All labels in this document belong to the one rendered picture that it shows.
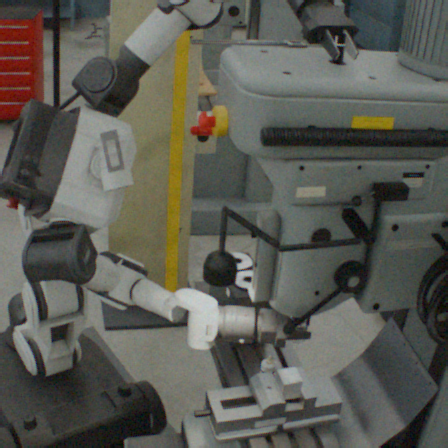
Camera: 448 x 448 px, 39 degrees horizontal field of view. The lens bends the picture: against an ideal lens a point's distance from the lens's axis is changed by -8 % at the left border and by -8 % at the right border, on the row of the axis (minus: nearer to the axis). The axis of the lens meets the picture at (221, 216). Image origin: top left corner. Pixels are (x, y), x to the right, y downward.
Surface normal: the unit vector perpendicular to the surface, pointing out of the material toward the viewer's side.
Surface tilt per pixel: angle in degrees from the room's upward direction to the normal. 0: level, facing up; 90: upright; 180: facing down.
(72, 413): 0
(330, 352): 0
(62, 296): 81
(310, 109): 90
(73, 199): 58
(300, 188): 90
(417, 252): 90
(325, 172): 90
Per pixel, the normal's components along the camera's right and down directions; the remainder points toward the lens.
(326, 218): 0.22, 0.49
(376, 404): -0.63, -0.58
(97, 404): 0.07, -0.87
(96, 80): -0.26, -0.02
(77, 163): 0.51, -0.08
